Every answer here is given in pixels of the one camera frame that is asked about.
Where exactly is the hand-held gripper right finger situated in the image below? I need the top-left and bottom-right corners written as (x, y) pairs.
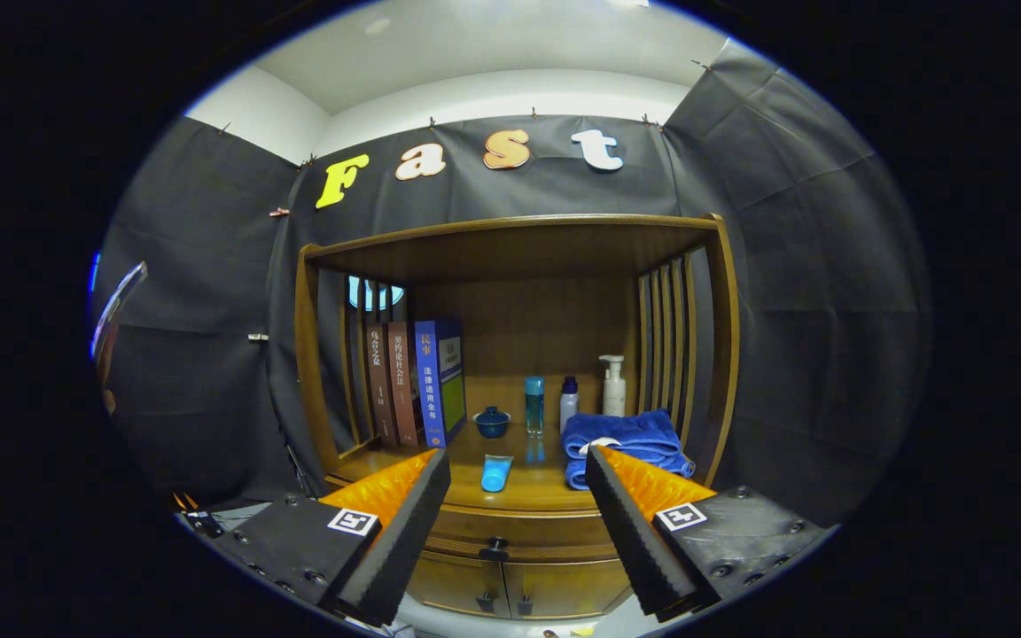
top-left (583, 445), bottom-right (833, 624)

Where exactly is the wooden cabinet with shelf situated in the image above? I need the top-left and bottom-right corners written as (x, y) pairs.
top-left (294, 213), bottom-right (742, 621)

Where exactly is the black backdrop cloth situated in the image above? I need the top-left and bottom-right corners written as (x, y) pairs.
top-left (90, 35), bottom-right (932, 533)

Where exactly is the wooden countertop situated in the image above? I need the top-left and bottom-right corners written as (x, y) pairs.
top-left (326, 421), bottom-right (698, 515)

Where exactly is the reddish brown book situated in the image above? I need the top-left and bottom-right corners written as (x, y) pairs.
top-left (386, 321), bottom-right (423, 447)

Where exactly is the folded blue towel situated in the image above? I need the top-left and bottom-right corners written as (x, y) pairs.
top-left (561, 408), bottom-right (696, 491)

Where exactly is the white pump bottle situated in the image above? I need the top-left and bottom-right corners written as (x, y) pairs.
top-left (599, 354), bottom-right (627, 417)

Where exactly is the light blue tube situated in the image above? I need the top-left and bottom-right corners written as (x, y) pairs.
top-left (480, 455), bottom-right (515, 494)

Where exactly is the blue book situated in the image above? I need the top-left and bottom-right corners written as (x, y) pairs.
top-left (414, 318), bottom-right (467, 448)

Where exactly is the wooden drawer with black knob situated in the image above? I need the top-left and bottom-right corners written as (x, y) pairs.
top-left (426, 503), bottom-right (622, 568)

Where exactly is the dark brown book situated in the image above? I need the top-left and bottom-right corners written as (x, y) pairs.
top-left (363, 324), bottom-right (398, 447)

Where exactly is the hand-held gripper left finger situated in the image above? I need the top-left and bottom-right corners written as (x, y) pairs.
top-left (209, 447), bottom-right (452, 627)

